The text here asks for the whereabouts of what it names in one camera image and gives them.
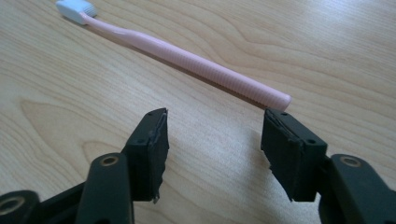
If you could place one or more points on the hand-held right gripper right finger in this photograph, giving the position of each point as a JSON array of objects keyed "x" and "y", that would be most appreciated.
[{"x": 292, "y": 155}]

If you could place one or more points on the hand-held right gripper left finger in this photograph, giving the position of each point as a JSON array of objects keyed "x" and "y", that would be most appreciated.
[{"x": 146, "y": 155}]

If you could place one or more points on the pink toothbrush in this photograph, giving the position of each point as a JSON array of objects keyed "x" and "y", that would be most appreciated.
[{"x": 186, "y": 59}]

